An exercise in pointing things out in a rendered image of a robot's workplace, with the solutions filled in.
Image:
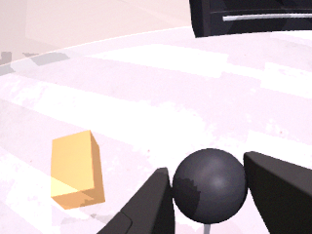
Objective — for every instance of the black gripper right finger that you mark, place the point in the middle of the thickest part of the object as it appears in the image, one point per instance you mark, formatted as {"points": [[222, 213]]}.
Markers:
{"points": [[282, 193]]}

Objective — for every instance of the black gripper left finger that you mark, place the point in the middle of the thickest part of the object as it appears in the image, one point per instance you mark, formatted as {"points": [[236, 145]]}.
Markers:
{"points": [[150, 211]]}

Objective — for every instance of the glass coffee press with black knob plunger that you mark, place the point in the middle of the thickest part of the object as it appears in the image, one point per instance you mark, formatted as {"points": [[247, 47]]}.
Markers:
{"points": [[209, 187]]}

